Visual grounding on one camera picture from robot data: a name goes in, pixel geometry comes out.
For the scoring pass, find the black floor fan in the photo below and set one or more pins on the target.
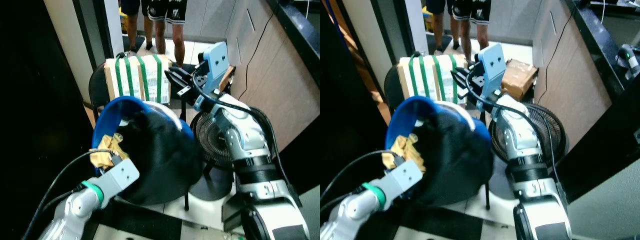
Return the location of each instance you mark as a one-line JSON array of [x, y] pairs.
[[502, 147], [210, 140]]

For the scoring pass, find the black floor mat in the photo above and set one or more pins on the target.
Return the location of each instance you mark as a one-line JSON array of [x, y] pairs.
[[440, 225]]

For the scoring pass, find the light blue left wrist camera mount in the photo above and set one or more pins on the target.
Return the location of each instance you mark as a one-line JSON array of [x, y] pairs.
[[402, 179], [120, 177]]

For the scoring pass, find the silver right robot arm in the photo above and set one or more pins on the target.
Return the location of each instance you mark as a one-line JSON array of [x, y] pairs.
[[520, 135], [245, 135]]

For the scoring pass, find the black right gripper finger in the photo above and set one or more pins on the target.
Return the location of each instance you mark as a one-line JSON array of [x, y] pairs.
[[185, 92], [462, 77], [465, 92], [177, 76]]

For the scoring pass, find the light blue right wrist camera mount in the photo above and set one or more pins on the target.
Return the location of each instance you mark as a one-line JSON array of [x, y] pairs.
[[492, 62], [215, 62]]

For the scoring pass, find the brown counter with black top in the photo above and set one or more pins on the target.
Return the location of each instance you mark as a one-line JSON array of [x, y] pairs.
[[575, 90], [280, 85]]

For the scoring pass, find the blue laundry basket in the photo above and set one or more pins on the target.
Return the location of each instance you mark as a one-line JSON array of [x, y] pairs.
[[107, 117], [400, 117]]

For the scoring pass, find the person in black printed shorts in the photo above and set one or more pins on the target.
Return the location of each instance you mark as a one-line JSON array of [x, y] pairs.
[[178, 40], [482, 37]]

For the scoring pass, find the white cabinet with black front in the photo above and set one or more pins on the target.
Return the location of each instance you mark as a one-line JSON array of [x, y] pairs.
[[600, 150], [305, 165]]

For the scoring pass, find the person in dark shorts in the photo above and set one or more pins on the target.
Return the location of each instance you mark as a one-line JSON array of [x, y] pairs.
[[132, 30], [439, 30]]

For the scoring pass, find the black garment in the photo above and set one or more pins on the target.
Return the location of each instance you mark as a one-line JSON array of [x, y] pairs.
[[160, 155], [455, 155]]

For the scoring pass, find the yellow box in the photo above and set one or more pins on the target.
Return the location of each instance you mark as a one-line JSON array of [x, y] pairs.
[[427, 20], [123, 22]]

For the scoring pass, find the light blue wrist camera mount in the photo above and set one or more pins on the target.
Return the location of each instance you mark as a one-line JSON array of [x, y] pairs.
[[492, 62], [402, 179], [120, 177], [215, 62]]

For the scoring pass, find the grey device with green light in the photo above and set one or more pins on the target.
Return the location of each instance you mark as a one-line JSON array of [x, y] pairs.
[[627, 57]]

